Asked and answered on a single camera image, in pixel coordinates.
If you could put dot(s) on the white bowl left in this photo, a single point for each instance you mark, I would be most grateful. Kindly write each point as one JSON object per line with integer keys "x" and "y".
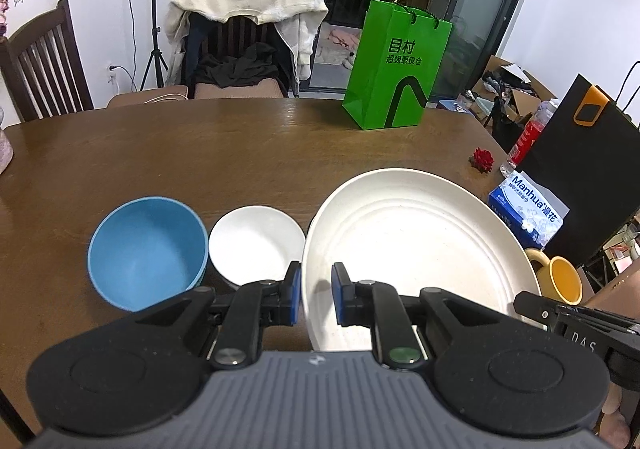
{"x": 254, "y": 243}

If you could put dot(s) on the blue bowl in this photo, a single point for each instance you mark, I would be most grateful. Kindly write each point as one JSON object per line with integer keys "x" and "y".
{"x": 146, "y": 251}

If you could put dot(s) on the small red flower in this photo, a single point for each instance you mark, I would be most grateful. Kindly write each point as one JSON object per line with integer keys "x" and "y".
{"x": 482, "y": 160}

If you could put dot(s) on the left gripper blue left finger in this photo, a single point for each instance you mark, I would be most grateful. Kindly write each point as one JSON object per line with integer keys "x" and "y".
{"x": 283, "y": 305}

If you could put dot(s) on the person right hand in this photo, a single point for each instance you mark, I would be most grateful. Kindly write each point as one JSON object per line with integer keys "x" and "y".
{"x": 613, "y": 428}

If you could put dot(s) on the cream sweater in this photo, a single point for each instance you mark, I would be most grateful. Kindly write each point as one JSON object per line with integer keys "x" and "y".
{"x": 297, "y": 23}

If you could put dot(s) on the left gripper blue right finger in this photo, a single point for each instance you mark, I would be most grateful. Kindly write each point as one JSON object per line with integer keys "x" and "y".
{"x": 352, "y": 300}

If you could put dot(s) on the blue tissue box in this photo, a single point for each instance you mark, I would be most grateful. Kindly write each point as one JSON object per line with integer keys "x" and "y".
{"x": 532, "y": 212}

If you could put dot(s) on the dark wooden chair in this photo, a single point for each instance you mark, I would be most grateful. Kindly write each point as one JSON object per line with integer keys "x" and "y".
{"x": 41, "y": 67}

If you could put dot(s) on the yellow mug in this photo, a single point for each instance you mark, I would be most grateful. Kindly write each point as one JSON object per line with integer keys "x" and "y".
{"x": 557, "y": 278}

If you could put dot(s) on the black paper bag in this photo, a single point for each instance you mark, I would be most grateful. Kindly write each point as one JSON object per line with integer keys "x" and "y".
{"x": 588, "y": 157}

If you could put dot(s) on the chair with clothes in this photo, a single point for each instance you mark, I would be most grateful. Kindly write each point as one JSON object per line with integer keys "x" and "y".
{"x": 216, "y": 42}

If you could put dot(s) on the cream plate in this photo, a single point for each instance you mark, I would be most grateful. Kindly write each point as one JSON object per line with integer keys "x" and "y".
{"x": 410, "y": 229}

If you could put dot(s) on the studio light on stand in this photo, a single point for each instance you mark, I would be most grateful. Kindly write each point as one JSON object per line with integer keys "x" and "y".
{"x": 156, "y": 61}

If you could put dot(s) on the green paper bag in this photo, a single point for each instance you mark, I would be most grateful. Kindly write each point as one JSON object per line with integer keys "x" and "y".
{"x": 396, "y": 64}

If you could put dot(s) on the red label bottle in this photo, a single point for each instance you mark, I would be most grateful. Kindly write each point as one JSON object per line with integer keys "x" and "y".
{"x": 531, "y": 132}

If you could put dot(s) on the white plush toy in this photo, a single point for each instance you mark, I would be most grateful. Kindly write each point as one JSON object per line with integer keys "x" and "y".
{"x": 337, "y": 45}

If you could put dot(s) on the pink textured vase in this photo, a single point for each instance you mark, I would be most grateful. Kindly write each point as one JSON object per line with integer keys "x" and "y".
{"x": 6, "y": 151}

